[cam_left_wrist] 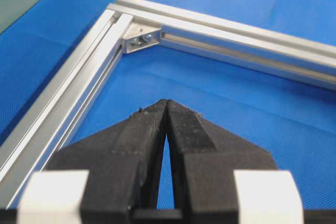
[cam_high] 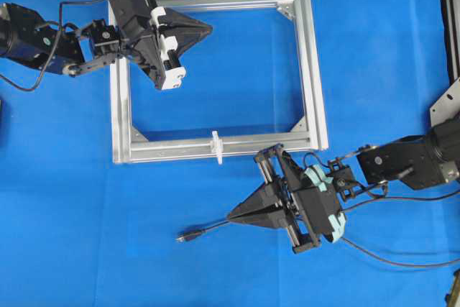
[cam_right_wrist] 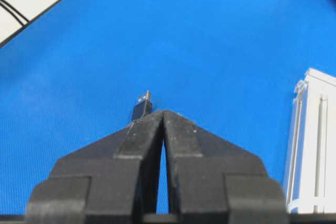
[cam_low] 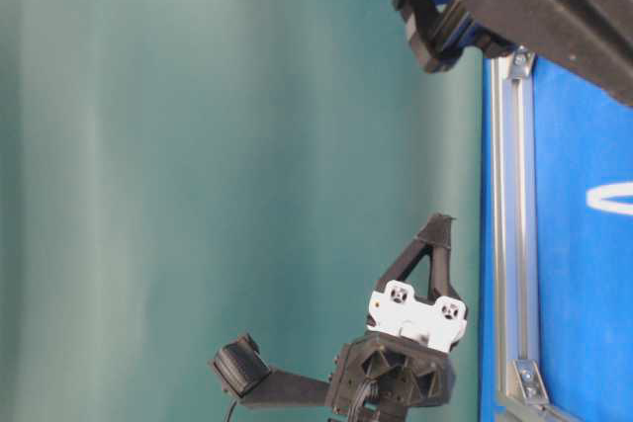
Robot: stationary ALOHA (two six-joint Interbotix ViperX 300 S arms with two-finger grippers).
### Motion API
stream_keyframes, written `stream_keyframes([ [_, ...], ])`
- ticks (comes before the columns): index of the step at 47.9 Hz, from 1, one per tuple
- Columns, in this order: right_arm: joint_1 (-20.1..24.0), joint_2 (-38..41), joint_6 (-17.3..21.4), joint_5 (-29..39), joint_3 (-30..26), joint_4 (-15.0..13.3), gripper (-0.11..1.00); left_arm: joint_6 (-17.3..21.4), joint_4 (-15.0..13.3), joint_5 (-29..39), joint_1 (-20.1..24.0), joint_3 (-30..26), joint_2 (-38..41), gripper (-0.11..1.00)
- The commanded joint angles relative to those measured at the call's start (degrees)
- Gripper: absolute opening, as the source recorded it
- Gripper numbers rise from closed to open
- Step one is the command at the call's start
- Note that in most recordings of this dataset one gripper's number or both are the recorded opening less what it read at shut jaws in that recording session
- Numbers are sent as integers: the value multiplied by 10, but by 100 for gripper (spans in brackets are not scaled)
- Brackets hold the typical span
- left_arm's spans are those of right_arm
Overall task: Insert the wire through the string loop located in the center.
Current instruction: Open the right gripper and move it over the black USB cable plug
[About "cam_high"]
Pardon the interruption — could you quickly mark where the black usb cable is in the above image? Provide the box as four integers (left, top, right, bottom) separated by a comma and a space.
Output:
175, 218, 460, 269

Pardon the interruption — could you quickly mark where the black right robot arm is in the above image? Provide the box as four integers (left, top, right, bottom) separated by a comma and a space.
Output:
226, 81, 459, 253

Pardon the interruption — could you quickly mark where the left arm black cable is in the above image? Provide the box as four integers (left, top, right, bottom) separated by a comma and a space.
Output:
0, 0, 116, 92

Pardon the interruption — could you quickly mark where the black frame at right edge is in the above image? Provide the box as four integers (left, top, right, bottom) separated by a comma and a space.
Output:
441, 0, 459, 85

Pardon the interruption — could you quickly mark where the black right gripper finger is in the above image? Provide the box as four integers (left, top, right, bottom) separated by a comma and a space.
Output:
226, 208, 291, 229
230, 181, 286, 213

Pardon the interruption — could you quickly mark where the aluminium extrusion frame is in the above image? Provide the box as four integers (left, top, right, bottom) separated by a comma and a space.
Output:
110, 0, 329, 164

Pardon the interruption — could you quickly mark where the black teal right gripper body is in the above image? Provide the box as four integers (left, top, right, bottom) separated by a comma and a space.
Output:
254, 144, 346, 253

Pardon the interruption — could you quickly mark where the white zip tie loop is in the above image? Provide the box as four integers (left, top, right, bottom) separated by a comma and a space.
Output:
210, 130, 224, 165

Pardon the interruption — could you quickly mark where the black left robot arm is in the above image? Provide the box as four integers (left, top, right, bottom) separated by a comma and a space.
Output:
1, 0, 213, 90

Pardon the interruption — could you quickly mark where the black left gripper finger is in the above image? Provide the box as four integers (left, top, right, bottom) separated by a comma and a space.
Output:
165, 28, 213, 57
165, 7, 212, 32

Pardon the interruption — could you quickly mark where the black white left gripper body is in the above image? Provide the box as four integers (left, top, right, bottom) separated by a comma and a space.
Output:
109, 0, 186, 91

